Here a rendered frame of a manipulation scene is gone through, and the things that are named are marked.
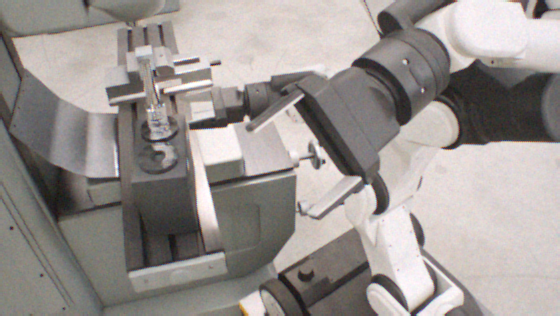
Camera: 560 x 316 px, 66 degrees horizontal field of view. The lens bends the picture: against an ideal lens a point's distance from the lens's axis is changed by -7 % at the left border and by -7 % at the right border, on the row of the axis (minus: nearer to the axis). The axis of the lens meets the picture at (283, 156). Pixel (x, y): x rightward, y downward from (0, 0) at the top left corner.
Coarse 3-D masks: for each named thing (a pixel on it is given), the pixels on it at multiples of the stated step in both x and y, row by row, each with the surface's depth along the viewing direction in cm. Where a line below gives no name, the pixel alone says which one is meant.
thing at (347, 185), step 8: (344, 176) 49; (352, 176) 47; (360, 176) 46; (336, 184) 48; (344, 184) 47; (352, 184) 46; (360, 184) 46; (328, 192) 48; (336, 192) 46; (344, 192) 45; (352, 192) 46; (320, 200) 47; (328, 200) 46; (336, 200) 45; (344, 200) 46; (312, 208) 47; (320, 208) 45; (328, 208) 45; (312, 216) 46; (320, 216) 45
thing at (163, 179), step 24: (144, 120) 110; (168, 120) 108; (144, 144) 103; (168, 144) 101; (144, 168) 96; (168, 168) 97; (192, 168) 115; (144, 192) 97; (168, 192) 98; (192, 192) 106; (144, 216) 102; (168, 216) 104; (192, 216) 105
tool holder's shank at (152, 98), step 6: (144, 60) 94; (144, 66) 93; (150, 66) 94; (144, 72) 94; (150, 72) 95; (144, 78) 95; (150, 78) 96; (144, 84) 97; (150, 84) 96; (150, 90) 97; (156, 90) 99; (150, 96) 98; (156, 96) 99; (150, 102) 99; (156, 102) 100
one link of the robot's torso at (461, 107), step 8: (448, 88) 82; (440, 96) 80; (448, 96) 80; (456, 96) 79; (448, 104) 79; (456, 104) 79; (464, 104) 78; (456, 112) 79; (464, 112) 78; (464, 120) 78; (464, 128) 79; (472, 128) 78; (464, 136) 79; (472, 136) 79; (456, 144) 82; (472, 144) 83; (480, 144) 81
